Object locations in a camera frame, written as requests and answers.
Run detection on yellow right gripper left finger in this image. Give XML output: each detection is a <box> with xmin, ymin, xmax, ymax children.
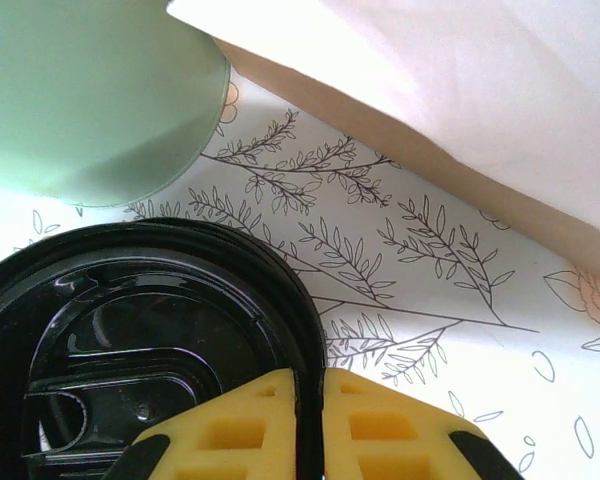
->
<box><xmin>102</xmin><ymin>368</ymin><xmax>297</xmax><ymax>480</ymax></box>

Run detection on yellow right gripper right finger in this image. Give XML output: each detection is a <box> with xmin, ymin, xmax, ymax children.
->
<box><xmin>323</xmin><ymin>368</ymin><xmax>526</xmax><ymax>480</ymax></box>

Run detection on green paper cup black lid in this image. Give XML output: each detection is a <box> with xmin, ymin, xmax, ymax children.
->
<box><xmin>0</xmin><ymin>217</ymin><xmax>326</xmax><ymax>480</ymax></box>

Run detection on white paper napkin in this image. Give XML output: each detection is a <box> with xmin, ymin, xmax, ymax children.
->
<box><xmin>165</xmin><ymin>0</ymin><xmax>600</xmax><ymax>236</ymax></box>

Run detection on floral patterned table cover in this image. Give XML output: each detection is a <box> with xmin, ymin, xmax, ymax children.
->
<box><xmin>0</xmin><ymin>64</ymin><xmax>600</xmax><ymax>480</ymax></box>

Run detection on brown cardboard box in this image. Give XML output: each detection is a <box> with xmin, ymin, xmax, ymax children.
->
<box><xmin>212</xmin><ymin>37</ymin><xmax>600</xmax><ymax>284</ymax></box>

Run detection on mint green cup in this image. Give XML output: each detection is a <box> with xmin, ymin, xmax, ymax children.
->
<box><xmin>0</xmin><ymin>0</ymin><xmax>231</xmax><ymax>209</ymax></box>

